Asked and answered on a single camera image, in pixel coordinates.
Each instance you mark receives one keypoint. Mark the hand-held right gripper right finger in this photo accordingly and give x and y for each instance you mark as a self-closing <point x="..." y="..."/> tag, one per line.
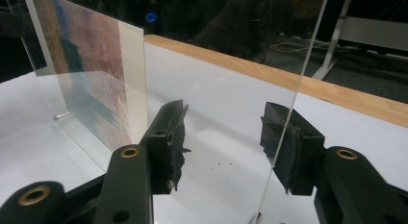
<point x="295" y="153"/>

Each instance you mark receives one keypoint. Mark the metal frame stand pin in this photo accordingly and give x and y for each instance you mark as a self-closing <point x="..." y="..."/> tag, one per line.
<point x="61" y="116"/>
<point x="257" y="218"/>

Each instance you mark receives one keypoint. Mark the white table mat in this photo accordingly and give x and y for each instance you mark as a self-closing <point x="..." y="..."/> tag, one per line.
<point x="218" y="99"/>

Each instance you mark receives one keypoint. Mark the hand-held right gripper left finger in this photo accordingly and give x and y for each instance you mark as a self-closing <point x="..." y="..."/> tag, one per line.
<point x="163" y="147"/>

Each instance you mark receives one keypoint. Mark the white metal desk frame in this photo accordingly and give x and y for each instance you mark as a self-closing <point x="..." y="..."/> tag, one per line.
<point x="369" y="31"/>

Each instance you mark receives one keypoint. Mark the white photo card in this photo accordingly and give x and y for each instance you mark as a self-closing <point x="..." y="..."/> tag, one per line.
<point x="96" y="67"/>

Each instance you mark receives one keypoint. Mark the clear acrylic photo frame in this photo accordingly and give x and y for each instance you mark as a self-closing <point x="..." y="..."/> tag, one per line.
<point x="205" y="89"/>

